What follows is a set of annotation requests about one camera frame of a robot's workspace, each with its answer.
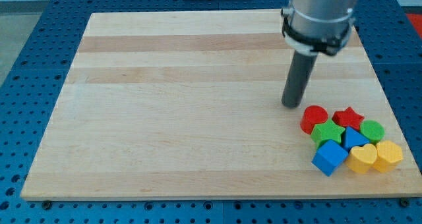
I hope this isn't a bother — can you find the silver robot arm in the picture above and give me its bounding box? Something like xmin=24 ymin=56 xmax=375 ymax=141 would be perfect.
xmin=281 ymin=0 xmax=357 ymax=57

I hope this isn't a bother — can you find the wooden board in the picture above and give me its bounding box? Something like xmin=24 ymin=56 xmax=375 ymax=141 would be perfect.
xmin=20 ymin=9 xmax=421 ymax=201

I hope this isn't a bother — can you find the green star block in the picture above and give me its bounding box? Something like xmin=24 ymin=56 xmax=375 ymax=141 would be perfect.
xmin=311 ymin=119 xmax=346 ymax=150

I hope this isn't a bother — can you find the red star block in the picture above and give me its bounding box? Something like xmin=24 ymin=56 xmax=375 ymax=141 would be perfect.
xmin=332 ymin=107 xmax=365 ymax=131

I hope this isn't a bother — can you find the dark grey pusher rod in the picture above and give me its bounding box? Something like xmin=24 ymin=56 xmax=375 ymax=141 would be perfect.
xmin=281 ymin=51 xmax=317 ymax=108

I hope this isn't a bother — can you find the red cylinder block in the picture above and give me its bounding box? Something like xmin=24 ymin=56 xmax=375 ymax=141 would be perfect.
xmin=299 ymin=105 xmax=328 ymax=134

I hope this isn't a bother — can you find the blue cube block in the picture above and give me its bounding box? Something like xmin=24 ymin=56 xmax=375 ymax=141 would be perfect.
xmin=311 ymin=140 xmax=349 ymax=177

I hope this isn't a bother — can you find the blue triangle block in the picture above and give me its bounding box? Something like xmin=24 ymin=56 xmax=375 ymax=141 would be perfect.
xmin=342 ymin=126 xmax=370 ymax=152

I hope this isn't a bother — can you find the yellow heart block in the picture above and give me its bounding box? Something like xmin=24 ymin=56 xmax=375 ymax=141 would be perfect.
xmin=344 ymin=144 xmax=378 ymax=174

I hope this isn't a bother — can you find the green cylinder block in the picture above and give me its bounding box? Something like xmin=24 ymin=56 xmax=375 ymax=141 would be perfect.
xmin=360 ymin=120 xmax=385 ymax=144

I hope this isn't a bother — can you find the yellow hexagon block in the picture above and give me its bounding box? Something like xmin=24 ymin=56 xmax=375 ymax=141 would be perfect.
xmin=373 ymin=140 xmax=404 ymax=173

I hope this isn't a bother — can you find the black cable clamp ring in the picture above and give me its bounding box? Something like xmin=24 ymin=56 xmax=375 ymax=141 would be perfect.
xmin=280 ymin=7 xmax=356 ymax=57

